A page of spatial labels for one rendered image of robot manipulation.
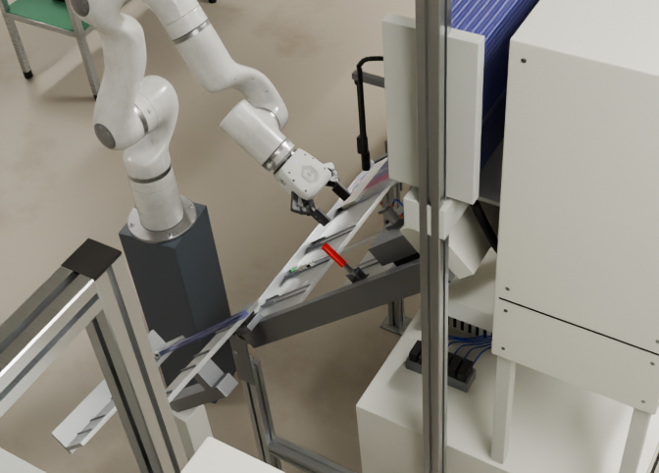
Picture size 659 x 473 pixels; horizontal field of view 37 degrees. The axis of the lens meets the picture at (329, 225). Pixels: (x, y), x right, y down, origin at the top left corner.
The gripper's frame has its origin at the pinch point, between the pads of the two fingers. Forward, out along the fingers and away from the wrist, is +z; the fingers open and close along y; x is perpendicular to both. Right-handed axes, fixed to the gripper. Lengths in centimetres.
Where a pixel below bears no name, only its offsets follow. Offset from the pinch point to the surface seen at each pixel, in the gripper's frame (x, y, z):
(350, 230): 16.4, 10.8, 8.2
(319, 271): 16.1, -4.8, 8.3
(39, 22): 181, 105, -128
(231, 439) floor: 104, -12, 31
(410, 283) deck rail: -25.9, -21.0, 17.9
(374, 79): -31.2, 6.8, -13.3
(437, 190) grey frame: -55, -25, 6
